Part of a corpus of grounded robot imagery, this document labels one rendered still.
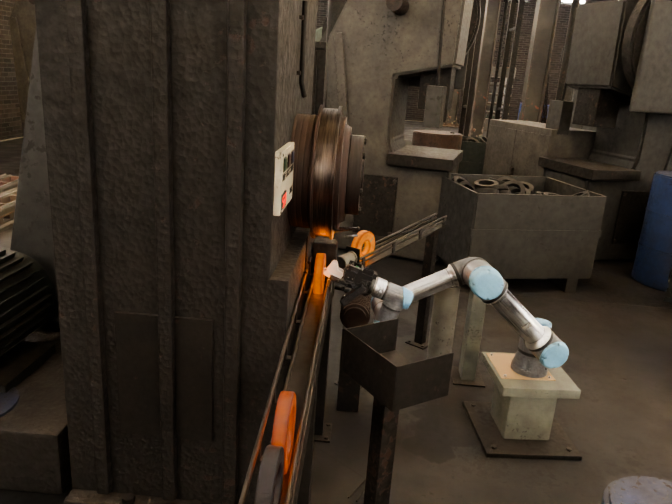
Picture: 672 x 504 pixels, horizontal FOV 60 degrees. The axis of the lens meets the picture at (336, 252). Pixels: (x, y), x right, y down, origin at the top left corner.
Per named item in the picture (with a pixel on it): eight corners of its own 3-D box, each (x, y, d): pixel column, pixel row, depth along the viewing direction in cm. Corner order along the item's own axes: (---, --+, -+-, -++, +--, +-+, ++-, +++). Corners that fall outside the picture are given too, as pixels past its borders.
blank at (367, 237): (356, 269, 271) (362, 271, 269) (346, 247, 260) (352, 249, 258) (373, 244, 277) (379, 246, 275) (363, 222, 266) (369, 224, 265)
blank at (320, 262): (313, 262, 209) (323, 263, 209) (318, 246, 223) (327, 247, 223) (312, 300, 215) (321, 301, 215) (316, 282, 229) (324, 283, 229)
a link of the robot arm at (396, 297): (406, 315, 217) (415, 294, 215) (379, 304, 216) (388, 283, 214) (404, 307, 225) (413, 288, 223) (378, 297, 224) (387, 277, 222)
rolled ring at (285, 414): (296, 421, 148) (283, 420, 148) (296, 375, 136) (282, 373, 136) (285, 490, 133) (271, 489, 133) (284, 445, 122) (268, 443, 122)
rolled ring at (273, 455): (285, 427, 123) (270, 425, 123) (270, 490, 106) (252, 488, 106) (283, 496, 130) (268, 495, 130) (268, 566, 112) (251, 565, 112)
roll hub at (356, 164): (343, 222, 198) (349, 139, 190) (347, 205, 225) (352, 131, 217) (359, 223, 198) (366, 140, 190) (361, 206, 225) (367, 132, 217)
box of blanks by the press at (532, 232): (462, 294, 420) (477, 188, 397) (423, 258, 497) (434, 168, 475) (589, 293, 441) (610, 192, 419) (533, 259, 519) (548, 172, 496)
